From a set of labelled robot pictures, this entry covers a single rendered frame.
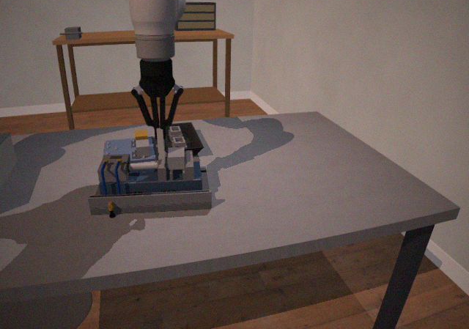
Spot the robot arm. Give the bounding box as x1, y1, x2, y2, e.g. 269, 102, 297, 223
129, 0, 186, 62

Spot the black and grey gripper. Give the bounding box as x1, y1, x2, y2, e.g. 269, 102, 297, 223
131, 59, 183, 153

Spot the orange-yellow block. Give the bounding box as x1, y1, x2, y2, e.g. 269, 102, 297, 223
135, 130, 148, 140

